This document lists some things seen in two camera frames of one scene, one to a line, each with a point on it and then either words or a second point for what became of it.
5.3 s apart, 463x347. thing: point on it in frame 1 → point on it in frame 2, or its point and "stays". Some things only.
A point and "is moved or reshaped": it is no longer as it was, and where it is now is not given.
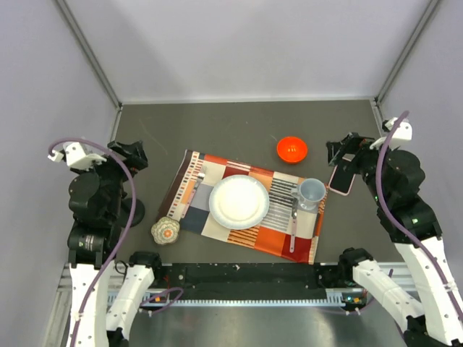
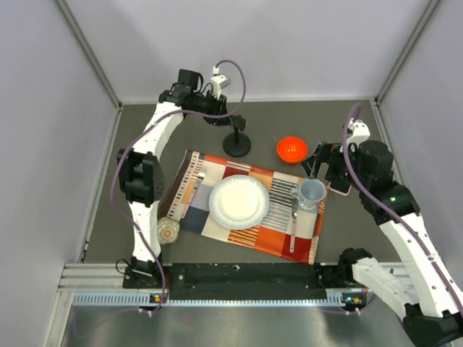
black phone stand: x=139 y=215 is moved or reshaped
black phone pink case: x=341 y=181 stays
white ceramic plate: x=239 y=202 stays
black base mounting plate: x=248 y=280 stays
